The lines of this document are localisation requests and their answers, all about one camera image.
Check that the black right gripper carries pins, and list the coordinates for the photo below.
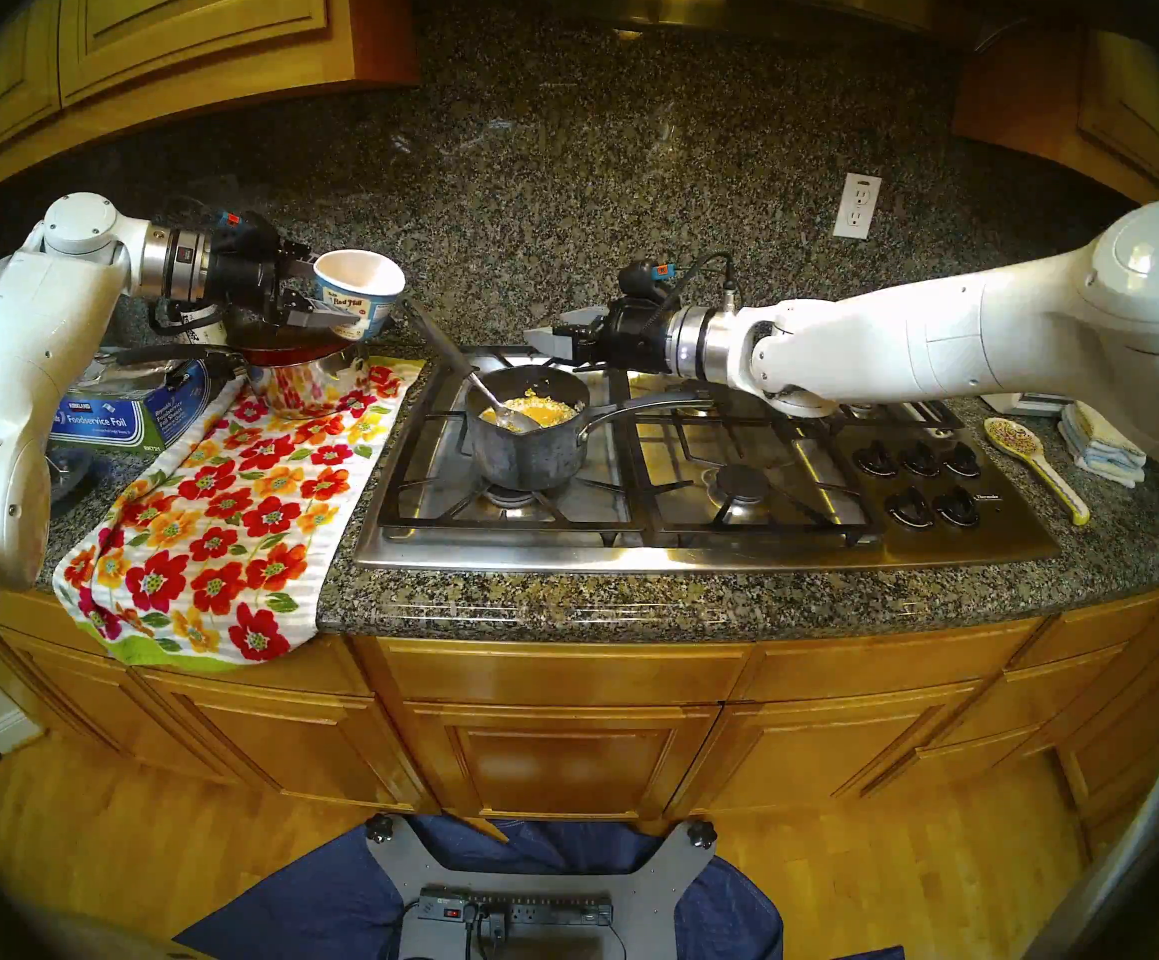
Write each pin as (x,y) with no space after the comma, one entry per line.
(630,343)

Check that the white countertop appliance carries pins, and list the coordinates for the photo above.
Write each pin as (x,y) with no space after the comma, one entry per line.
(1024,404)

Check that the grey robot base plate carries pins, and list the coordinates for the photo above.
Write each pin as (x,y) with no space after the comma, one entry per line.
(660,898)

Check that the floral kitchen towel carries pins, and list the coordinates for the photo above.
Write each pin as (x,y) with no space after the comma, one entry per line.
(220,558)

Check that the folded cloth stack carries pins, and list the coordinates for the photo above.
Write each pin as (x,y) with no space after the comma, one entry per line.
(1104,448)

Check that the wooden upper cabinet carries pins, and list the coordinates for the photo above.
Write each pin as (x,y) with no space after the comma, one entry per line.
(190,18)
(1120,118)

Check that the stainless steel gas cooktop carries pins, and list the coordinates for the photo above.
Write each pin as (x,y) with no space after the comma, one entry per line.
(700,553)

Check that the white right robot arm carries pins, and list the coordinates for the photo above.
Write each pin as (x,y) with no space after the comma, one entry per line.
(940,343)

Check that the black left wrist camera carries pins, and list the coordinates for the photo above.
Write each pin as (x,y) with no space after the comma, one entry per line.
(240,226)

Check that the black cooktop knob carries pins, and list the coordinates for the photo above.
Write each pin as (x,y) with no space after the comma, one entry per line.
(910,508)
(956,506)
(962,458)
(922,458)
(876,458)

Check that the grey power strip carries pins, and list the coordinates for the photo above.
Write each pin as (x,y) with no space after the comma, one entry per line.
(540,910)

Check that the dark blue cloth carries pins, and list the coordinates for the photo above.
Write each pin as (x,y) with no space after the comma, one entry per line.
(320,908)

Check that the steel pot with red inside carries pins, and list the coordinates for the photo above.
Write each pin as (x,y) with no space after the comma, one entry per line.
(304,386)

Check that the wooden lower cabinets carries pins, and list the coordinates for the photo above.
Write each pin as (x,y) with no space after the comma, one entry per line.
(560,738)

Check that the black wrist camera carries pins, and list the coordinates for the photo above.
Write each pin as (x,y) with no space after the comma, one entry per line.
(644,280)
(240,226)

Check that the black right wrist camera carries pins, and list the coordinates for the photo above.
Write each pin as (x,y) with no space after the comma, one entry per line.
(644,280)

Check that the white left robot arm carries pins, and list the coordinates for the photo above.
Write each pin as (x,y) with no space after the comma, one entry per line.
(30,328)

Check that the white wall outlet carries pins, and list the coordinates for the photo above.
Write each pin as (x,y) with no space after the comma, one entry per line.
(856,206)

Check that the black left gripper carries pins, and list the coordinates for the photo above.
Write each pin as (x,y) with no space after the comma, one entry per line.
(244,273)

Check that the small dark saucepan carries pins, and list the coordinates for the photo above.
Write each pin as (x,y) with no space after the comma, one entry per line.
(530,458)

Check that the blue foil box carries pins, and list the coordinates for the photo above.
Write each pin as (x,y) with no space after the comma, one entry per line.
(120,418)

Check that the white blue oatmeal paper cup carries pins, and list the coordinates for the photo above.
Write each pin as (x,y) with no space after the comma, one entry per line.
(364,293)

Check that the black cast iron grate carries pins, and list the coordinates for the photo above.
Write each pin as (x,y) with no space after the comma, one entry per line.
(900,413)
(460,521)
(644,468)

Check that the yellow ceramic spoon rest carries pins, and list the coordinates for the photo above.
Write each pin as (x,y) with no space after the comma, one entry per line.
(1024,443)

